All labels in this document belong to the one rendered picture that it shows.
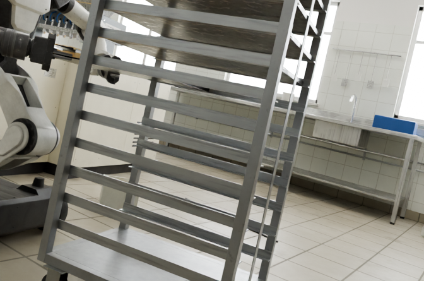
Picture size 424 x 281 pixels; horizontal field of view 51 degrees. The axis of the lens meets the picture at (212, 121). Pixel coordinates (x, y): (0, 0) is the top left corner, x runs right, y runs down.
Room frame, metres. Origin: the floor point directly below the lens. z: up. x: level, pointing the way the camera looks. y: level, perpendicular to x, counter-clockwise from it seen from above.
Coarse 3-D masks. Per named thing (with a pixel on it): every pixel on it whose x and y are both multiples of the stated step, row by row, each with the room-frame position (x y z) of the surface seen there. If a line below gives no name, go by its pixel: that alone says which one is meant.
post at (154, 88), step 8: (160, 64) 1.80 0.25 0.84; (152, 88) 1.81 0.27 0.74; (152, 96) 1.80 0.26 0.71; (144, 112) 1.81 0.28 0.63; (152, 112) 1.82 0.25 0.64; (144, 136) 1.80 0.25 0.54; (136, 152) 1.81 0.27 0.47; (144, 152) 1.82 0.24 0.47; (136, 176) 1.80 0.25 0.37; (128, 200) 1.81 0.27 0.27; (120, 224) 1.81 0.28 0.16
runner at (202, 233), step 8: (128, 208) 1.80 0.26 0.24; (136, 208) 1.79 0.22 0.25; (144, 216) 1.77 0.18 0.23; (152, 216) 1.76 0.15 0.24; (160, 216) 1.74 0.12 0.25; (160, 224) 1.71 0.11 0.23; (168, 224) 1.73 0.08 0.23; (176, 224) 1.71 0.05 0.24; (184, 224) 1.70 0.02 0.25; (184, 232) 1.67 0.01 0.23; (192, 232) 1.69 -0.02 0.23; (200, 232) 1.68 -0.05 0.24; (208, 232) 1.66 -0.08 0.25; (208, 240) 1.64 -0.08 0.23; (216, 240) 1.65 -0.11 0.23; (224, 240) 1.64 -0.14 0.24; (248, 248) 1.60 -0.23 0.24; (264, 256) 1.58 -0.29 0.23
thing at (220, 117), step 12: (108, 96) 1.38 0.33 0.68; (120, 96) 1.36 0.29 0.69; (132, 96) 1.35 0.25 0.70; (144, 96) 1.33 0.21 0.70; (156, 108) 1.31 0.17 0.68; (168, 108) 1.30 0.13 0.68; (180, 108) 1.28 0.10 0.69; (192, 108) 1.27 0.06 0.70; (216, 120) 1.24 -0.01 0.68; (228, 120) 1.23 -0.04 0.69; (240, 120) 1.21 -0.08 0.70; (252, 120) 1.20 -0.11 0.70
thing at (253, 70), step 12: (132, 48) 1.58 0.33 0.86; (144, 48) 1.49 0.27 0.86; (156, 48) 1.41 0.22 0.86; (168, 60) 1.75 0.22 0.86; (180, 60) 1.63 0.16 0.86; (192, 60) 1.53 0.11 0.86; (204, 60) 1.45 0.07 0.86; (216, 60) 1.37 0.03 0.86; (228, 60) 1.30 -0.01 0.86; (240, 72) 1.58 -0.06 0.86; (252, 72) 1.49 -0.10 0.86; (264, 72) 1.41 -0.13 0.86; (288, 72) 1.34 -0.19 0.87; (300, 84) 1.53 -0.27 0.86
